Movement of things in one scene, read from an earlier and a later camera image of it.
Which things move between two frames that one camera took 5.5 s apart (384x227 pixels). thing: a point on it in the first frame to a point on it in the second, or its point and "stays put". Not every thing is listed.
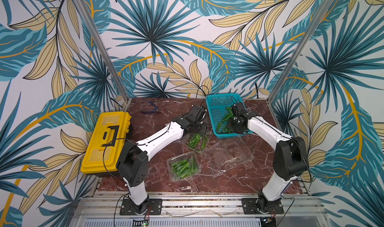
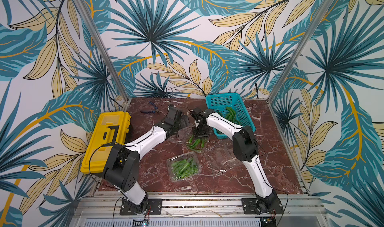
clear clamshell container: x=225 y=154 stays put
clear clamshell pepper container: x=183 y=166 stays put
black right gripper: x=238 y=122 to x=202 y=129
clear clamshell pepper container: x=198 y=142 stays put
